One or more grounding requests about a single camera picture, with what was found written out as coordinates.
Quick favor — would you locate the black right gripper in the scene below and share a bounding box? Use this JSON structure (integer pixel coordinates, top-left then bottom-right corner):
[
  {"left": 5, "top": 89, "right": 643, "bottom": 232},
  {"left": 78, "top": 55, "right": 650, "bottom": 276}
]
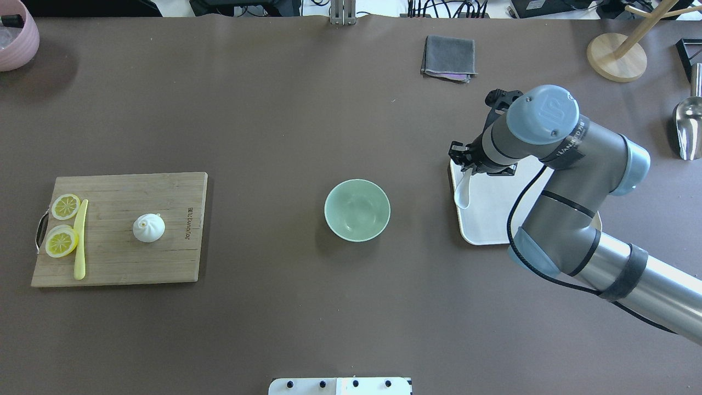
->
[{"left": 449, "top": 88, "right": 523, "bottom": 177}]

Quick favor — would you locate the white ceramic spoon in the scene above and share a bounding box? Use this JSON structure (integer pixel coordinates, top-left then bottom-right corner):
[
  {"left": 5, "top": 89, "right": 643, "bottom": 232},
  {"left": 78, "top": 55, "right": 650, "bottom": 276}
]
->
[{"left": 454, "top": 167, "right": 474, "bottom": 210}]

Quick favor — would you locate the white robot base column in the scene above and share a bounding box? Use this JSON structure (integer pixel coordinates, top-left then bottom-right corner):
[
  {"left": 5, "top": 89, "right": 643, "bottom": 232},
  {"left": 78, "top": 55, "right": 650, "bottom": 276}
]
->
[{"left": 268, "top": 376, "right": 413, "bottom": 394}]

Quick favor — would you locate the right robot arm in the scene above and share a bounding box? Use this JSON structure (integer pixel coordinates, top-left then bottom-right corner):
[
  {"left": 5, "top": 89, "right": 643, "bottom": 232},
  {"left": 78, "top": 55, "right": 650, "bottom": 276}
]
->
[{"left": 448, "top": 84, "right": 701, "bottom": 343}]

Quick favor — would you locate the mint green bowl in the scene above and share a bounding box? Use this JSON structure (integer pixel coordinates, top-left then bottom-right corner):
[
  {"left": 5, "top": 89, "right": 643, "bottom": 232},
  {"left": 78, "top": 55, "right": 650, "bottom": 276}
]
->
[{"left": 324, "top": 178, "right": 392, "bottom": 242}]

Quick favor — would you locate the white steamed bun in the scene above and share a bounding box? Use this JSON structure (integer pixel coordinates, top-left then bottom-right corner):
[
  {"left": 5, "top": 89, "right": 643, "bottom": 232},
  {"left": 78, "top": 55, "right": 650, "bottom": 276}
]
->
[{"left": 132, "top": 213, "right": 166, "bottom": 243}]

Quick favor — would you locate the pink bowl with ice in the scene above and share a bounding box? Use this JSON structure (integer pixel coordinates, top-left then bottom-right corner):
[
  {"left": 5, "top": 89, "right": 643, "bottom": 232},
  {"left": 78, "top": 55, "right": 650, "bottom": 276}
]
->
[{"left": 1, "top": 1, "right": 40, "bottom": 72}]

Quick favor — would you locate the cream rabbit tray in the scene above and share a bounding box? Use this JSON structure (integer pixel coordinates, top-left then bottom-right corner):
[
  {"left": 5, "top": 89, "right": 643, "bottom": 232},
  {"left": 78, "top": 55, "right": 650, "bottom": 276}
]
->
[{"left": 449, "top": 156, "right": 603, "bottom": 246}]

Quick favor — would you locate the grey folded cloth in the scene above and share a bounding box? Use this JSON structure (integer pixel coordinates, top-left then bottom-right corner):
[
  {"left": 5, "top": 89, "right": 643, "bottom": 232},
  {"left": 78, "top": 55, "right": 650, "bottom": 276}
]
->
[{"left": 420, "top": 35, "right": 477, "bottom": 83}]

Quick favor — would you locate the wooden cup stand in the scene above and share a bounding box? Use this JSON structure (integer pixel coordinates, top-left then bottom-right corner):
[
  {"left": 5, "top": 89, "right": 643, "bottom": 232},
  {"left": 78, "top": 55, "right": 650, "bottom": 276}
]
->
[{"left": 586, "top": 1, "right": 701, "bottom": 83}]

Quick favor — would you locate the metal scoop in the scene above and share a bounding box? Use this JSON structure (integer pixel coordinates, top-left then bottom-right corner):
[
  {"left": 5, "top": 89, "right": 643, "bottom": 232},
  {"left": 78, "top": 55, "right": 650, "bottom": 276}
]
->
[{"left": 674, "top": 63, "right": 701, "bottom": 161}]

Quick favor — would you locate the wooden cutting board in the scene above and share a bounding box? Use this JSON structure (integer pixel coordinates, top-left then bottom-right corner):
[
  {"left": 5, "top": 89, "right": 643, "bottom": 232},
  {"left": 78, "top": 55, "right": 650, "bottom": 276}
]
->
[{"left": 32, "top": 172, "right": 208, "bottom": 287}]

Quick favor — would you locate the yellow plastic knife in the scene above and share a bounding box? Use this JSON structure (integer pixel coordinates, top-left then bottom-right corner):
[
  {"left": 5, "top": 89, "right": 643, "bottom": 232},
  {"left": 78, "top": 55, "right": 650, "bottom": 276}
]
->
[{"left": 73, "top": 199, "right": 89, "bottom": 280}]

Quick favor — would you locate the metal cylinder black cap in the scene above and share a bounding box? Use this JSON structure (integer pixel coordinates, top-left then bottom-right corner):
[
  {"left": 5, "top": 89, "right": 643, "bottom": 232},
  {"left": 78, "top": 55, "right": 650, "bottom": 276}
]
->
[{"left": 1, "top": 14, "right": 25, "bottom": 29}]

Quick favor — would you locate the aluminium frame post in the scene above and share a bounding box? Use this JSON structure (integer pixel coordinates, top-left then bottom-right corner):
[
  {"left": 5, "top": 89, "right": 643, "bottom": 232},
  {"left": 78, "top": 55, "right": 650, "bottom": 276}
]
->
[{"left": 329, "top": 0, "right": 356, "bottom": 26}]

